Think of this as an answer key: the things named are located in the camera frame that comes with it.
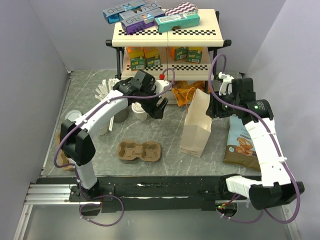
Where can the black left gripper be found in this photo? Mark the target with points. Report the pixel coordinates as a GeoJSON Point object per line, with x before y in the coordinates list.
{"type": "Point", "coordinates": [151, 109]}

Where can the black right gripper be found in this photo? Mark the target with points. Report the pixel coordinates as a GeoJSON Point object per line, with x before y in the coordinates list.
{"type": "Point", "coordinates": [211, 111]}

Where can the paper takeout bag orange handles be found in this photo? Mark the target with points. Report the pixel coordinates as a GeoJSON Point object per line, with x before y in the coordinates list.
{"type": "Point", "coordinates": [197, 125]}

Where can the white paper coffee cup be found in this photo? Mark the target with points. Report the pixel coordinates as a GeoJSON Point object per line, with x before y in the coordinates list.
{"type": "Point", "coordinates": [140, 115]}

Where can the brown cardboard cup carrier top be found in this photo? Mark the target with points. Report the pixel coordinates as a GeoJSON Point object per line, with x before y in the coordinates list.
{"type": "Point", "coordinates": [148, 151]}

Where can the brown cardboard cup carrier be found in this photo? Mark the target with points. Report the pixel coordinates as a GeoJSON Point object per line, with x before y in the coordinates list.
{"type": "Point", "coordinates": [62, 158]}
{"type": "Point", "coordinates": [148, 151]}

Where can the white plastic cup lid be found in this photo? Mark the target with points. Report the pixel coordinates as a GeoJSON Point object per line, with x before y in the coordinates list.
{"type": "Point", "coordinates": [137, 107]}

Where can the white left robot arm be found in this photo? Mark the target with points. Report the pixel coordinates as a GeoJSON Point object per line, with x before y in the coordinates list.
{"type": "Point", "coordinates": [76, 137]}

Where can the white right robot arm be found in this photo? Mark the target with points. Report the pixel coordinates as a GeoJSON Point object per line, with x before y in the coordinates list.
{"type": "Point", "coordinates": [277, 186]}

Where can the orange snack bag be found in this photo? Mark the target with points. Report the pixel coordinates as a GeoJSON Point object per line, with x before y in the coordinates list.
{"type": "Point", "coordinates": [184, 91]}

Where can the grey straw holder cup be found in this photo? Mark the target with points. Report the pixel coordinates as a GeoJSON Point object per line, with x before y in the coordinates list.
{"type": "Point", "coordinates": [121, 116]}

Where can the green orange box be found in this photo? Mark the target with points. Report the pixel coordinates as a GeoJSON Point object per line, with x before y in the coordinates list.
{"type": "Point", "coordinates": [177, 52]}
{"type": "Point", "coordinates": [136, 57]}
{"type": "Point", "coordinates": [152, 56]}
{"type": "Point", "coordinates": [194, 54]}

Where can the brown chips bag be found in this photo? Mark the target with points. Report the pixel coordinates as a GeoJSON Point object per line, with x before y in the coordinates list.
{"type": "Point", "coordinates": [240, 149]}

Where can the green orange box far left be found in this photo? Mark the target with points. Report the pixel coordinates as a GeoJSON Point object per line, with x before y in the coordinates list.
{"type": "Point", "coordinates": [136, 57]}

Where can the green orange box far right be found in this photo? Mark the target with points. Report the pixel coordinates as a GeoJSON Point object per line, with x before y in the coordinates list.
{"type": "Point", "coordinates": [194, 54]}

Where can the cream two-tier shelf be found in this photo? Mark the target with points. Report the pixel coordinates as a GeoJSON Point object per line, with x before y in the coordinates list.
{"type": "Point", "coordinates": [206, 35]}

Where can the bundle of wrapped white straws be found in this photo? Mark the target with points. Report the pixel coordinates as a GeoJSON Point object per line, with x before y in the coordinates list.
{"type": "Point", "coordinates": [105, 87]}

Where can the stack of white paper cups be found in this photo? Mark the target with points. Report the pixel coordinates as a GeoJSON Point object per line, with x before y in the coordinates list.
{"type": "Point", "coordinates": [103, 131]}

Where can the teal toothpaste box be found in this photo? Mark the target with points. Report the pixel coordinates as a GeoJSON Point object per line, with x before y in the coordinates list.
{"type": "Point", "coordinates": [176, 21]}

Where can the purple toothpaste box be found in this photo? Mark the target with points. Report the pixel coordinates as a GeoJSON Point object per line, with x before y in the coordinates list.
{"type": "Point", "coordinates": [137, 23]}

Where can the stack of white lids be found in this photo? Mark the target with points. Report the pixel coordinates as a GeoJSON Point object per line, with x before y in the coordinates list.
{"type": "Point", "coordinates": [73, 115]}

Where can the blue toothpaste box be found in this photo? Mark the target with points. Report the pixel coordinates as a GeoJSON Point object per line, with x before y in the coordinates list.
{"type": "Point", "coordinates": [112, 15]}
{"type": "Point", "coordinates": [140, 10]}

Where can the pink wavy pattern pouch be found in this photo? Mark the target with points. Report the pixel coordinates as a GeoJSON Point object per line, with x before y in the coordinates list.
{"type": "Point", "coordinates": [184, 7]}

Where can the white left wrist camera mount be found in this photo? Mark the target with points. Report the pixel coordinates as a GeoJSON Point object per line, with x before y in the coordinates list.
{"type": "Point", "coordinates": [162, 85]}

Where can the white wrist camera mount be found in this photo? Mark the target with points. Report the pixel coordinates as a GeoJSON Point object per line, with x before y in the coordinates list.
{"type": "Point", "coordinates": [162, 85]}
{"type": "Point", "coordinates": [226, 84]}

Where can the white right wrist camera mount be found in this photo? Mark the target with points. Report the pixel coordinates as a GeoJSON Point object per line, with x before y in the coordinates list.
{"type": "Point", "coordinates": [226, 84]}

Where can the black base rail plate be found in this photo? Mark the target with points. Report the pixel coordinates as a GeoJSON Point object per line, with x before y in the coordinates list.
{"type": "Point", "coordinates": [134, 193]}

